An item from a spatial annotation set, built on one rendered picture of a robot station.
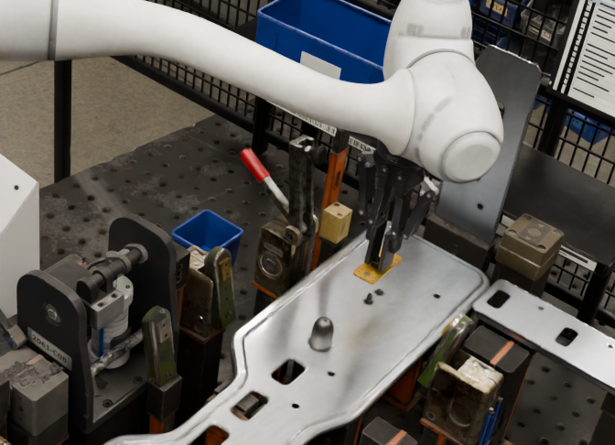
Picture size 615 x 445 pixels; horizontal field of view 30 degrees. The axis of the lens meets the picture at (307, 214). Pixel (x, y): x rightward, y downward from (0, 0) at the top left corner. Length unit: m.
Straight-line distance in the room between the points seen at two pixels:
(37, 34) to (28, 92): 2.64
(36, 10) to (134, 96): 2.65
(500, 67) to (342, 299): 0.43
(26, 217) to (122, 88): 2.10
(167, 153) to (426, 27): 1.19
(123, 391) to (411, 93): 0.60
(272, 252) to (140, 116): 2.17
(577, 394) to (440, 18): 0.94
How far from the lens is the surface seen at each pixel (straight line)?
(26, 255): 2.05
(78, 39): 1.40
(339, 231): 1.82
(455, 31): 1.45
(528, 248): 1.86
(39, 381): 1.48
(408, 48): 1.44
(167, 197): 2.40
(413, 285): 1.81
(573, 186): 2.08
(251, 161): 1.76
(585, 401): 2.16
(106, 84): 4.08
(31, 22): 1.38
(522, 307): 1.83
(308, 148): 1.68
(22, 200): 1.98
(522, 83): 1.77
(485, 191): 1.89
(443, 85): 1.34
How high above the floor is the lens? 2.15
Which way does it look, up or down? 37 degrees down
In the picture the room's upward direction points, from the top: 10 degrees clockwise
